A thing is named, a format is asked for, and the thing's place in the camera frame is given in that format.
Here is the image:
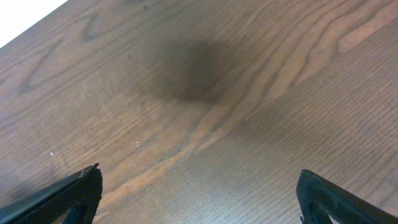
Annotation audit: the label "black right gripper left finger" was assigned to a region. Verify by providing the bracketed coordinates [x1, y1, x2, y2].
[1, 163, 103, 224]

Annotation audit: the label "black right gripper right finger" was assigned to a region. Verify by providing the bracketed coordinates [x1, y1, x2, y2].
[296, 169, 397, 224]

